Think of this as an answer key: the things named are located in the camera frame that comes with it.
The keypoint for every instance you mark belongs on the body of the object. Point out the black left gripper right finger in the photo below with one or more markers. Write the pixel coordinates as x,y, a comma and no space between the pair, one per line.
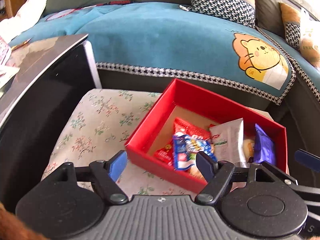
219,176

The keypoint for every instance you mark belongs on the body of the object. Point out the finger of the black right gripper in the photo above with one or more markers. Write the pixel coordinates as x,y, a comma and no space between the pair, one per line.
308,160

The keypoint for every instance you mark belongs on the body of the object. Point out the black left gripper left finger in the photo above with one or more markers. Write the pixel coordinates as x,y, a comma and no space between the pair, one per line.
103,176

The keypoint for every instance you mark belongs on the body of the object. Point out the white Weilong snack packet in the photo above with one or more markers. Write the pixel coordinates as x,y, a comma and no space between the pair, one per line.
228,139

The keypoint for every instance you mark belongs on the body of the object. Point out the steamed cake clear packet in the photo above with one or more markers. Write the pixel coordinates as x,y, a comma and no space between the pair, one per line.
248,148

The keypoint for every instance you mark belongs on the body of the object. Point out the blue seafood snack packet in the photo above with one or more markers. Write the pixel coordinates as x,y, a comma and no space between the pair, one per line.
185,149

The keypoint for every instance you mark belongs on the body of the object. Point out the purple foil snack packet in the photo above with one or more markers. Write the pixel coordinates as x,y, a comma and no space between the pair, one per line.
264,149

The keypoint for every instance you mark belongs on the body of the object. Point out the red jujube snack packet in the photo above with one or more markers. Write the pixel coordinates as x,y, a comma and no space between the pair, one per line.
182,127

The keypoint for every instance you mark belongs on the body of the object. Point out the red Trolli candy packet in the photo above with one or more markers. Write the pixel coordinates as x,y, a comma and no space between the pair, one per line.
165,154

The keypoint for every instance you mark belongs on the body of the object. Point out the red cardboard box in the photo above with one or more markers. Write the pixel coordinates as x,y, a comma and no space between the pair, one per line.
201,108

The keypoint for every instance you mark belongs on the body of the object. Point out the black glossy side table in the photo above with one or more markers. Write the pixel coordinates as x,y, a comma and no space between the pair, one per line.
54,74

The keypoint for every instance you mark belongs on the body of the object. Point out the white plastic bag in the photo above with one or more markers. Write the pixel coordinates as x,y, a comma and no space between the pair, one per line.
309,39

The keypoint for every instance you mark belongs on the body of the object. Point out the teal lion sofa cover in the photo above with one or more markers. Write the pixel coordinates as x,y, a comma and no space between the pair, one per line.
160,40

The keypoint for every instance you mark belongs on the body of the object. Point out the small houndstooth orange pillow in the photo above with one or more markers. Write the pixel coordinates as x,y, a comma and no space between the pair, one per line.
291,22

